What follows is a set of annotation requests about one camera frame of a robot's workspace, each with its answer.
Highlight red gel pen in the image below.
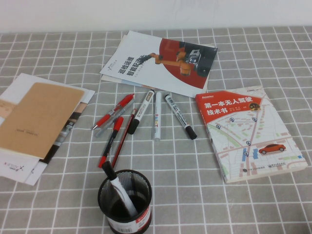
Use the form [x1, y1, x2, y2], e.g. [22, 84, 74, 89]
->
[91, 93, 136, 131]

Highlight white marker with brown end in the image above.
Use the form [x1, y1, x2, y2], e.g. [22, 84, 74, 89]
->
[127, 89, 156, 136]

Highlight pale leaflet under robot brochure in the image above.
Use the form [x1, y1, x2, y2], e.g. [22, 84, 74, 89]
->
[100, 34, 216, 92]

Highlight white brochure with photos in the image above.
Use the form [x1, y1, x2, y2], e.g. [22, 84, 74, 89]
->
[34, 84, 96, 166]

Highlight white marker with grey print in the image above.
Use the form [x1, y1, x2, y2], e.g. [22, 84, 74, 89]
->
[163, 94, 198, 141]

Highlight white board marker black cap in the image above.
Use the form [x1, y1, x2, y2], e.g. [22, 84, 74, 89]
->
[101, 160, 138, 217]

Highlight black pen with red cap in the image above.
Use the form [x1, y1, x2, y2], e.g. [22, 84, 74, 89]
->
[97, 116, 125, 169]

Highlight grey checked tablecloth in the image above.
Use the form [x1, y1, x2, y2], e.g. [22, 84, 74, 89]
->
[0, 25, 312, 234]

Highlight tan kraft notebook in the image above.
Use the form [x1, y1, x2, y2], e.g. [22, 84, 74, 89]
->
[0, 82, 85, 160]

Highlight clear grey pen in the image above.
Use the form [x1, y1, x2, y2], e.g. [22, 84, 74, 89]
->
[94, 101, 135, 138]

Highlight white paint marker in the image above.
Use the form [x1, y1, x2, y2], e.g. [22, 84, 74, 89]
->
[153, 91, 162, 143]

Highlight white booklet with logo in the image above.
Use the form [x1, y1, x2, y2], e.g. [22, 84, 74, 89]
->
[0, 148, 47, 187]

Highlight red pencil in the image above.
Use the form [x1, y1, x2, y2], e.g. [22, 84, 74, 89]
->
[111, 108, 137, 169]

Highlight autonomous driving book red white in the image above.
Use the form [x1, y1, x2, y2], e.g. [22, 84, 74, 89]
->
[195, 85, 312, 185]

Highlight black mesh pen holder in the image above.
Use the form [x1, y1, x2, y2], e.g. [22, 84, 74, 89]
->
[97, 169, 153, 234]

